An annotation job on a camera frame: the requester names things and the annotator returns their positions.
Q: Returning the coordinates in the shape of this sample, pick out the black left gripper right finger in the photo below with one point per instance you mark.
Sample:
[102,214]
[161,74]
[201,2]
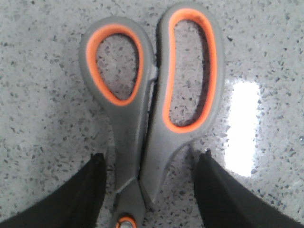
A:
[225,203]

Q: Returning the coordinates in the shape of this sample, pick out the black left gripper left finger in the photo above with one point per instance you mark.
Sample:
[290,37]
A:
[76,204]

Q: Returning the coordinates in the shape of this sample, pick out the grey orange handled scissors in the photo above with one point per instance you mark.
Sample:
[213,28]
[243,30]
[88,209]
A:
[144,136]

